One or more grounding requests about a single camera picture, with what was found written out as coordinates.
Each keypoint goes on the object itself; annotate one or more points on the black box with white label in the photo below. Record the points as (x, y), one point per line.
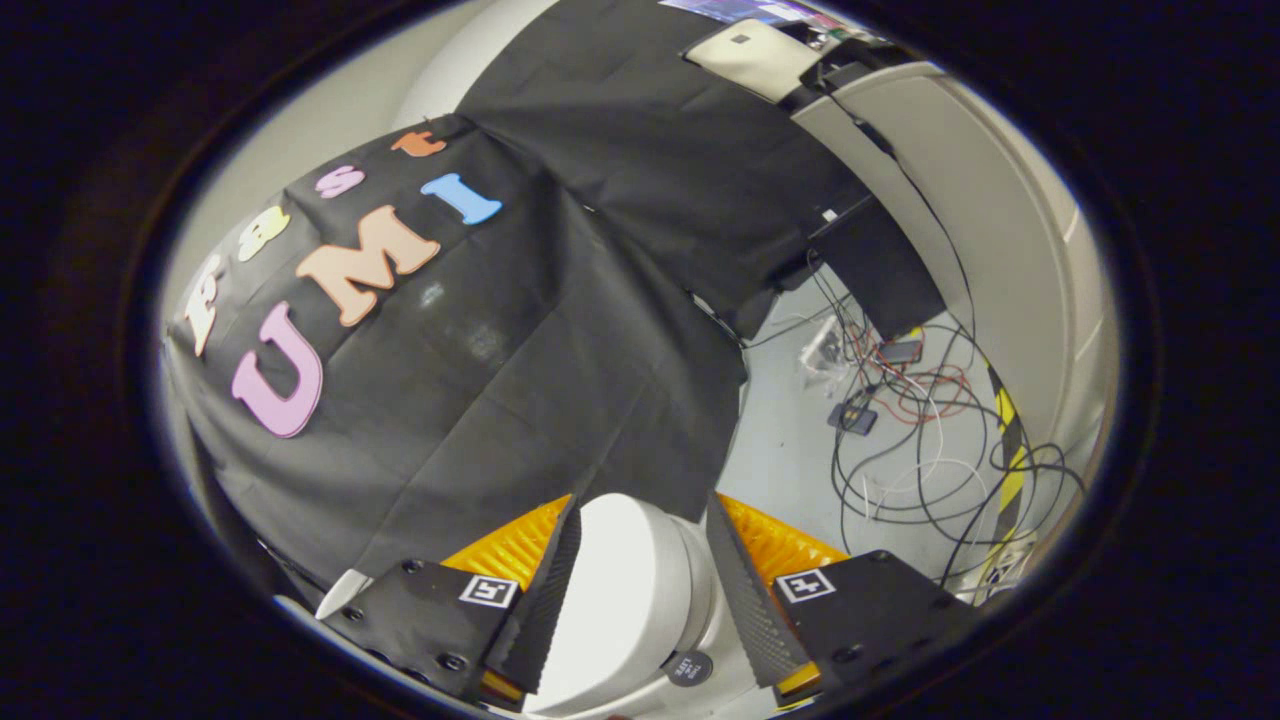
(880, 270)

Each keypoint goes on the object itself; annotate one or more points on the beige flat device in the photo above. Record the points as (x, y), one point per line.
(750, 55)

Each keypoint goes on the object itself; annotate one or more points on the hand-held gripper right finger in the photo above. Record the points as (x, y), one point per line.
(750, 600)

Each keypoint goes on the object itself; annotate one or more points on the white cabinet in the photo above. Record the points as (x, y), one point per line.
(960, 180)

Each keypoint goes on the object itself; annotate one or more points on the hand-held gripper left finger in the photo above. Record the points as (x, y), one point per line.
(550, 600)

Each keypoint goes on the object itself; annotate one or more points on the small dark electronic device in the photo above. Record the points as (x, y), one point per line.
(853, 418)

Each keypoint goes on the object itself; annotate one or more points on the small grey electronic device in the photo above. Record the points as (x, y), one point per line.
(900, 352)

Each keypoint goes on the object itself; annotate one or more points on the yellow black hazard tape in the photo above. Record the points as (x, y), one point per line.
(1010, 480)

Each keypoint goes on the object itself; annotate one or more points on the black backdrop cloth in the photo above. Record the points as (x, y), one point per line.
(520, 350)

